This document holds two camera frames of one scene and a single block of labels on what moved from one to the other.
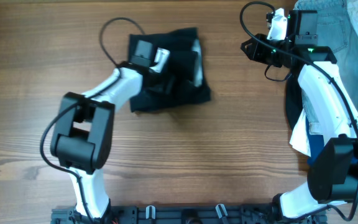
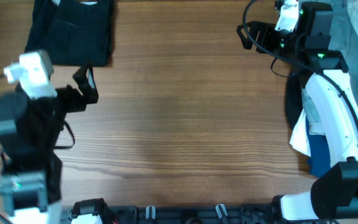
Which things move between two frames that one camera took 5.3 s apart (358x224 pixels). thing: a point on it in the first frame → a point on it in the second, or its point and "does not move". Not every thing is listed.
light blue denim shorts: [355, 63] does not move
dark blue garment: [316, 144] does not move
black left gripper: [161, 88] → [86, 84]
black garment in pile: [294, 97] does not move
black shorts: [171, 65] → [72, 33]
